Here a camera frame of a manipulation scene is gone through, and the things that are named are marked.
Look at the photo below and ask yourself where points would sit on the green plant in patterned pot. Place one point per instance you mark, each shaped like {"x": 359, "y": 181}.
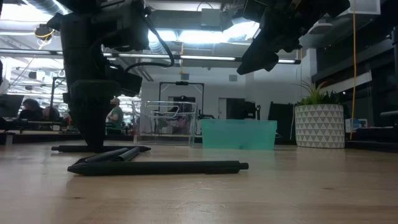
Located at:
{"x": 320, "y": 127}

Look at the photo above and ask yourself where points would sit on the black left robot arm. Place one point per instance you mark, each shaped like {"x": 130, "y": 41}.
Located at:
{"x": 124, "y": 28}

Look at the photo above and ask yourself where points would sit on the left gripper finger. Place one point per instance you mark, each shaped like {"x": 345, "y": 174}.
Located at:
{"x": 93, "y": 118}

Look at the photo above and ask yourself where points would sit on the clear plastic bin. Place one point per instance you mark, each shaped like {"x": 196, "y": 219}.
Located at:
{"x": 164, "y": 140}

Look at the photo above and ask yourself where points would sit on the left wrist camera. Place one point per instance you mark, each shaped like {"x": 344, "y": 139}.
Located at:
{"x": 127, "y": 82}

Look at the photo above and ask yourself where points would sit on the person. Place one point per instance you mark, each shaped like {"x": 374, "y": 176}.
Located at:
{"x": 116, "y": 116}
{"x": 51, "y": 113}
{"x": 31, "y": 112}

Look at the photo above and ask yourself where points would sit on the dark computer monitor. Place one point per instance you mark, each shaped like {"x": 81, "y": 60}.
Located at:
{"x": 11, "y": 105}

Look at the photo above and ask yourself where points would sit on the dark background workbench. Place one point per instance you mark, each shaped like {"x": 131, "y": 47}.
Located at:
{"x": 31, "y": 137}

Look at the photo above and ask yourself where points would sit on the teal plastic bin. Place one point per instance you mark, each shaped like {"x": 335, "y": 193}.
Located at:
{"x": 239, "y": 133}

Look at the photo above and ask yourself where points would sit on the grey ceiling box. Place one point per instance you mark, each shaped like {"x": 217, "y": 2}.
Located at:
{"x": 211, "y": 18}

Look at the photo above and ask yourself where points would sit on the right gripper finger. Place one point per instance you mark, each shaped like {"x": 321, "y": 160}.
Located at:
{"x": 253, "y": 57}
{"x": 272, "y": 60}

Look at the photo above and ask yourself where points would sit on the long ceiling light bar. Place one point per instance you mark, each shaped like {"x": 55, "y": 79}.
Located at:
{"x": 205, "y": 58}

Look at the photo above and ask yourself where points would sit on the black stand frame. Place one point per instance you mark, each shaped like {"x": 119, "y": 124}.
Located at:
{"x": 59, "y": 78}
{"x": 182, "y": 83}

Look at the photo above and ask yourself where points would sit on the black board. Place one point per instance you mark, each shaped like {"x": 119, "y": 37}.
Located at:
{"x": 280, "y": 124}

